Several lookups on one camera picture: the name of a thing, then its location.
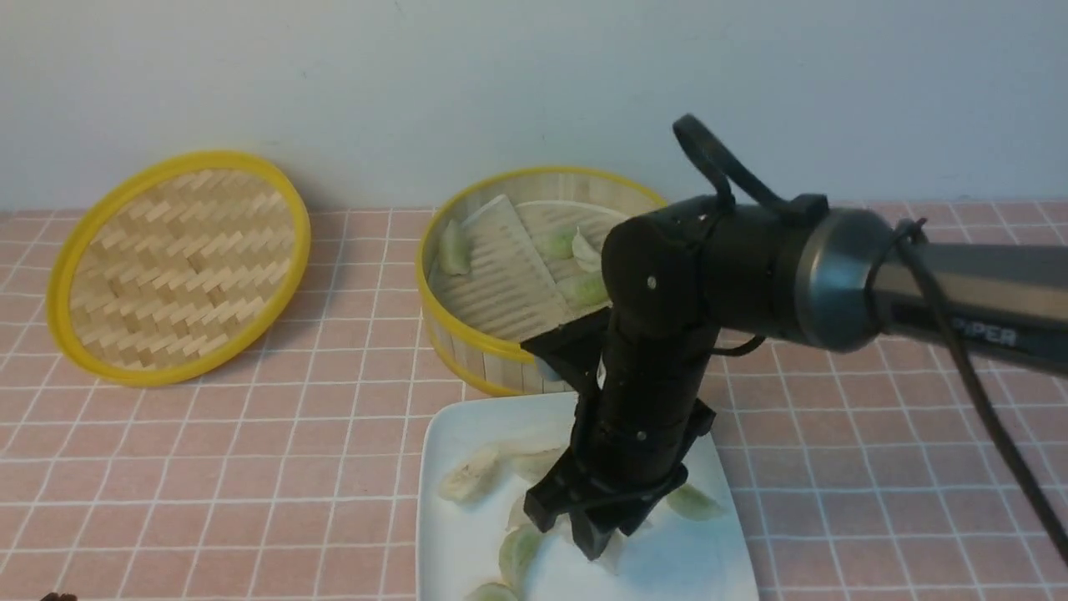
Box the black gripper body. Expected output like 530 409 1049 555
523 399 717 535

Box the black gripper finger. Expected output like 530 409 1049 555
571 511 625 562

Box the green dumpling steamer front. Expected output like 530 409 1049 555
557 271 609 309

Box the green dumpling steamer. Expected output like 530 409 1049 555
557 271 609 309
438 220 471 276
531 228 579 262

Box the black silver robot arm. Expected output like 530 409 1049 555
521 195 1067 560

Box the pinkish white dumpling plate centre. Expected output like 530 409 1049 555
505 493 531 532

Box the green dumpling plate lower left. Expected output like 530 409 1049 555
497 524 545 596

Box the green dumpling plate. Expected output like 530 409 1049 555
664 483 726 522
497 524 545 596

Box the white square plate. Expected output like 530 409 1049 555
417 392 759 600

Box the white dumpling plate top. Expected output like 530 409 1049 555
507 447 565 486

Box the green dumpling plate far right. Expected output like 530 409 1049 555
664 483 726 522

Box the pale yellow dumpling on plate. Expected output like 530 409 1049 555
437 445 502 505

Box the white dumpling in steamer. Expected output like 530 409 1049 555
571 228 602 273

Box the green dumpling steamer centre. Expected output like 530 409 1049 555
531 228 579 262

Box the yellow rimmed bamboo steamer basket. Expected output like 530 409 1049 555
417 167 665 396

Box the green dumpling steamer left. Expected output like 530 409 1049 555
438 220 471 276

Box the yellow rimmed bamboo steamer lid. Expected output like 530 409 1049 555
46 151 312 388

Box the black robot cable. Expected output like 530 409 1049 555
673 114 1068 565

